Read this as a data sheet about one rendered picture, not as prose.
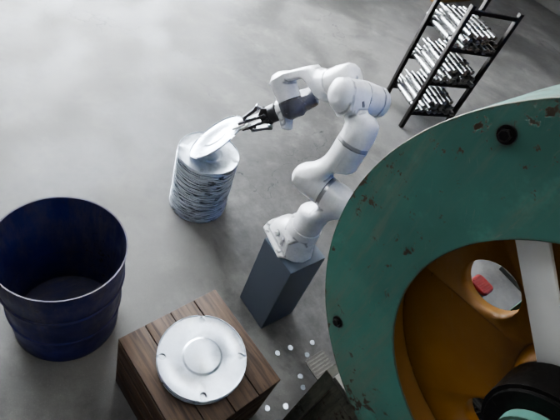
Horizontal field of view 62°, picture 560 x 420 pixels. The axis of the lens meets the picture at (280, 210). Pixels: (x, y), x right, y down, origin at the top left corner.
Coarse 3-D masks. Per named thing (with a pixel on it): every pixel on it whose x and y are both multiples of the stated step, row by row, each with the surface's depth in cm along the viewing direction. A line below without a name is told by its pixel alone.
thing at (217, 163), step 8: (192, 136) 222; (200, 136) 224; (232, 144) 226; (184, 152) 213; (216, 152) 218; (224, 152) 221; (232, 152) 223; (184, 160) 210; (192, 160) 212; (200, 160) 213; (208, 160) 214; (216, 160) 215; (224, 160) 218; (192, 168) 207; (200, 168) 209; (208, 168) 211; (216, 168) 212; (224, 168) 214; (232, 168) 215
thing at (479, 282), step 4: (476, 276) 155; (480, 276) 155; (472, 280) 153; (476, 280) 154; (480, 280) 154; (484, 280) 155; (476, 284) 152; (480, 284) 153; (484, 284) 154; (488, 284) 154; (476, 288) 153; (480, 288) 152; (484, 288) 152; (488, 288) 153; (492, 288) 153; (480, 292) 152; (484, 292) 151; (488, 292) 152
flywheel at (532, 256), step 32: (448, 256) 72; (480, 256) 68; (512, 256) 64; (544, 256) 55; (416, 288) 79; (448, 288) 74; (544, 288) 56; (416, 320) 81; (448, 320) 76; (480, 320) 71; (512, 320) 66; (544, 320) 57; (416, 352) 84; (448, 352) 78; (480, 352) 73; (512, 352) 68; (544, 352) 59; (416, 384) 86; (448, 384) 80; (480, 384) 74; (512, 384) 57; (544, 384) 55; (416, 416) 84; (448, 416) 82; (512, 416) 55; (544, 416) 54
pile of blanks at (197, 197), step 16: (176, 160) 217; (176, 176) 219; (192, 176) 210; (208, 176) 209; (224, 176) 214; (176, 192) 225; (192, 192) 218; (208, 192) 218; (224, 192) 225; (176, 208) 231; (192, 208) 226; (208, 208) 226
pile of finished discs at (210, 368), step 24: (168, 336) 151; (192, 336) 154; (216, 336) 156; (168, 360) 146; (192, 360) 148; (216, 360) 150; (240, 360) 153; (168, 384) 142; (192, 384) 144; (216, 384) 146
